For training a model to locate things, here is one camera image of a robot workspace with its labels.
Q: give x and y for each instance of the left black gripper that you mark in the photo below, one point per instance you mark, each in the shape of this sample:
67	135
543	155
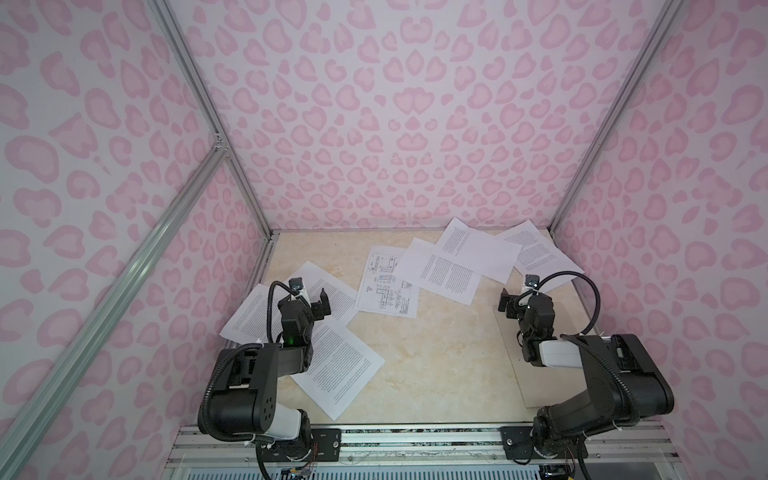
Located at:
305	306

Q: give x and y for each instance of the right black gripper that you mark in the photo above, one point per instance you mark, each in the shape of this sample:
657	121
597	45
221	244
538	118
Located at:
520	301

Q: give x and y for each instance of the large text sheet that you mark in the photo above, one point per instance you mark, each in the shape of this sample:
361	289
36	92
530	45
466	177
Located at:
341	366

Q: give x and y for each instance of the beige paper folder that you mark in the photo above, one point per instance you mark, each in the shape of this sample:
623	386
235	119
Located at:
539	386

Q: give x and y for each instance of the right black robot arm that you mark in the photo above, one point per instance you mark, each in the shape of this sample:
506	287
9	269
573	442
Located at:
622	384

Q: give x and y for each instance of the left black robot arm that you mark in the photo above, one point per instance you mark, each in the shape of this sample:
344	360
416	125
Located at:
240	400

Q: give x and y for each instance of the text sheet behind left gripper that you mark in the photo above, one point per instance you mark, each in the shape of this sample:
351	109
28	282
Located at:
342	297

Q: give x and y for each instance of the text sheet back overlapping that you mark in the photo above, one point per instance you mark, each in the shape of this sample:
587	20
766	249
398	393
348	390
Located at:
478	251

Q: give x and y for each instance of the text sheet back right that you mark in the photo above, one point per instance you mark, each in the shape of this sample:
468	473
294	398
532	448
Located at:
539	255

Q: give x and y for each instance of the diagram sheet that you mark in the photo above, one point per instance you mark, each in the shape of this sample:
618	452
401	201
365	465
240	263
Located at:
380	291

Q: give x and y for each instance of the text sheet far left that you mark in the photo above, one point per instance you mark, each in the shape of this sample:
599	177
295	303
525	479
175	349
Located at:
249	323

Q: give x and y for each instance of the text sheet centre back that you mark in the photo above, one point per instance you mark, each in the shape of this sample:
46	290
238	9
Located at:
420	267

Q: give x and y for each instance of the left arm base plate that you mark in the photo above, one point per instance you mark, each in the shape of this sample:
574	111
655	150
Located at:
316	444

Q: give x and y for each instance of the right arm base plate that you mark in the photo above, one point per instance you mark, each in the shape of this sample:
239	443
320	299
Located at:
526	444

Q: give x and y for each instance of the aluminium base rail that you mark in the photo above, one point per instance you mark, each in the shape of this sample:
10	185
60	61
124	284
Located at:
432	451

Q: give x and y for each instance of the diagonal aluminium frame bar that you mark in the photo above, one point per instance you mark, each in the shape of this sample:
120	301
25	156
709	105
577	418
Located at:
36	417

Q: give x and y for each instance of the left corner aluminium post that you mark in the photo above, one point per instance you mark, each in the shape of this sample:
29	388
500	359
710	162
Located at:
167	22

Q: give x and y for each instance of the corner aluminium post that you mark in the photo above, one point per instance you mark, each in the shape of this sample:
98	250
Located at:
167	22
663	27

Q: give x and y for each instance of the right corner aluminium post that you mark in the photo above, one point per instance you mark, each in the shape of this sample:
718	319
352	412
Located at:
663	27

